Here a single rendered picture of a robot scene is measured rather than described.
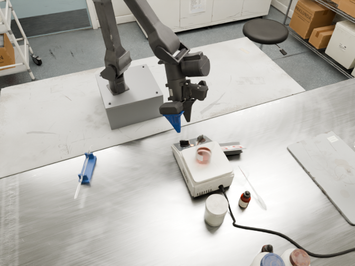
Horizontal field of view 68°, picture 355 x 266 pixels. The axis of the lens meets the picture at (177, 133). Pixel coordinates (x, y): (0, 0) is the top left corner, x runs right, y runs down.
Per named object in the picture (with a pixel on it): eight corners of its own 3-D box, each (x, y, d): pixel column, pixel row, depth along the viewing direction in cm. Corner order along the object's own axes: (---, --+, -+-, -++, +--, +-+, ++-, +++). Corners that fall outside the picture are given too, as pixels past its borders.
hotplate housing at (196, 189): (170, 149, 91) (170, 134, 85) (205, 139, 94) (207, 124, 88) (195, 206, 77) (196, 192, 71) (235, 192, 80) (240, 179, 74)
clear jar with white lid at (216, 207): (211, 231, 72) (214, 219, 66) (198, 213, 75) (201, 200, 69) (229, 220, 74) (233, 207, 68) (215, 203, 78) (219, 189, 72)
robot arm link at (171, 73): (153, 57, 76) (180, 54, 71) (165, 54, 81) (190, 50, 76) (158, 81, 79) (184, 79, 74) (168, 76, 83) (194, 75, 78)
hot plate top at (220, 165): (180, 151, 80) (180, 150, 79) (216, 141, 83) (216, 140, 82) (195, 184, 73) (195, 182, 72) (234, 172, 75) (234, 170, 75)
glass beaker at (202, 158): (212, 167, 76) (215, 150, 70) (193, 167, 76) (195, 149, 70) (211, 151, 80) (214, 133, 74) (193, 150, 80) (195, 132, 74)
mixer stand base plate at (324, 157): (285, 147, 92) (286, 145, 91) (330, 131, 96) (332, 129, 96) (352, 226, 73) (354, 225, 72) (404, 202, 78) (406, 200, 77)
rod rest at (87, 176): (86, 157, 88) (84, 150, 86) (96, 157, 88) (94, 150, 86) (78, 183, 82) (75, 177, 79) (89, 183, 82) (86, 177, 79)
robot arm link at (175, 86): (153, 86, 72) (174, 84, 69) (177, 73, 88) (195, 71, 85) (159, 115, 74) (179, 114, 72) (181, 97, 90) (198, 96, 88)
